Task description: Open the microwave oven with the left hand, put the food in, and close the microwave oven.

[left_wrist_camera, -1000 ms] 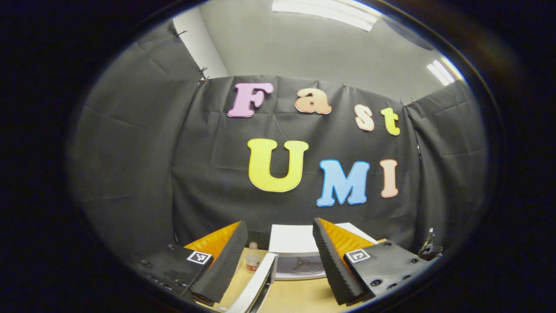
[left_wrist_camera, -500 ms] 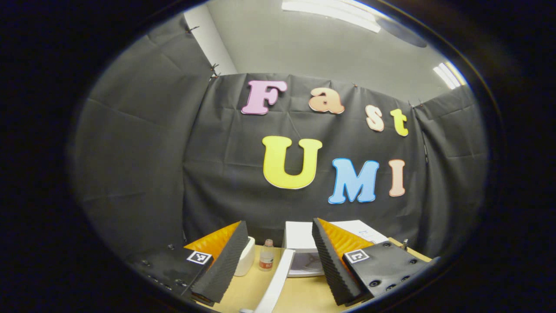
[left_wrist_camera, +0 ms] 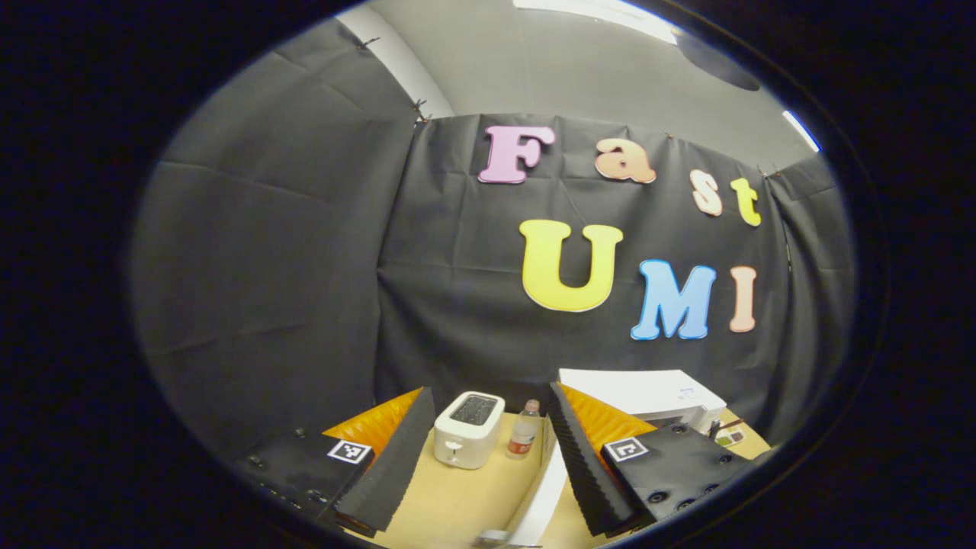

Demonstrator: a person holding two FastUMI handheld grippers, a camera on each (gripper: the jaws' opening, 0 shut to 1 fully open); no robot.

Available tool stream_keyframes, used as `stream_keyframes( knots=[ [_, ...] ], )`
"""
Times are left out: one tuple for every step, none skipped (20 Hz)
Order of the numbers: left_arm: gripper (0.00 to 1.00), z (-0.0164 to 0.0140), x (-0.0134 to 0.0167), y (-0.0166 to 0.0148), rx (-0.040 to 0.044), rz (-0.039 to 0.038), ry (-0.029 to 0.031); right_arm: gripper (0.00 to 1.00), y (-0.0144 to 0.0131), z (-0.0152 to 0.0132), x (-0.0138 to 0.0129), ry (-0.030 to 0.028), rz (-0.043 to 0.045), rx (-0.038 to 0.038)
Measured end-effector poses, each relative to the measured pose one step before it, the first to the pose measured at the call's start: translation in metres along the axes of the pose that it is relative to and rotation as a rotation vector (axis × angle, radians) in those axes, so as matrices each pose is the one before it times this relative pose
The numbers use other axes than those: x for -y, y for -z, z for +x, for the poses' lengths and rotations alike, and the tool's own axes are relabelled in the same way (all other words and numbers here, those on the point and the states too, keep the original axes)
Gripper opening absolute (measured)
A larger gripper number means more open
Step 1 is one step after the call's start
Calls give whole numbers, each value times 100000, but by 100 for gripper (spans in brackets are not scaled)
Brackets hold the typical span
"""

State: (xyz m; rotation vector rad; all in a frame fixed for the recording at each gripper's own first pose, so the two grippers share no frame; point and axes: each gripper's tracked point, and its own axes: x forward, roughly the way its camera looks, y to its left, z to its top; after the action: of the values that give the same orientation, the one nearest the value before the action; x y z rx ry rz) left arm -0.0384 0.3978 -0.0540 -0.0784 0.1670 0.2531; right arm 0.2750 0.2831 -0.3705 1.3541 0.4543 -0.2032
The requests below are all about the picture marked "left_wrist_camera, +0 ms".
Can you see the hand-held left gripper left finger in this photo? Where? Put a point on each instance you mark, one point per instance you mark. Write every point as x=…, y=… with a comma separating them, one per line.
x=389, y=465

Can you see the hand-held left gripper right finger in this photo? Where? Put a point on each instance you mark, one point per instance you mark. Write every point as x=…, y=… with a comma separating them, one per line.
x=583, y=465

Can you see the white microwave oven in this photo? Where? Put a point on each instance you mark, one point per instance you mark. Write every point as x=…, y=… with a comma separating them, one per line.
x=640, y=393

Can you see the clear plastic water bottle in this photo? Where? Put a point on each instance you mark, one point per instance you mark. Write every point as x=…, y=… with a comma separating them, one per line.
x=523, y=435

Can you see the white toaster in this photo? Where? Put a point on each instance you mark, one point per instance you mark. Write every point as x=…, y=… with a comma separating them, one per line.
x=467, y=435

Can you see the clear glass container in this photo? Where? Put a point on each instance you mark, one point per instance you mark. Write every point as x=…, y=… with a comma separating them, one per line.
x=715, y=428

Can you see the white divided bean plate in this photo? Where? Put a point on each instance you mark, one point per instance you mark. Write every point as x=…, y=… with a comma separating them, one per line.
x=733, y=437

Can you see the black backdrop cloth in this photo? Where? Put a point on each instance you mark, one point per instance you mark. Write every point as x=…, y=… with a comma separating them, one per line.
x=267, y=305

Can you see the small ceiling light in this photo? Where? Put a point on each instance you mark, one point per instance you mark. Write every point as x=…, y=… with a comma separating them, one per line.
x=801, y=131

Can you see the long ceiling light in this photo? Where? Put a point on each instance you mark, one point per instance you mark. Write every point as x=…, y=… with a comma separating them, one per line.
x=602, y=14

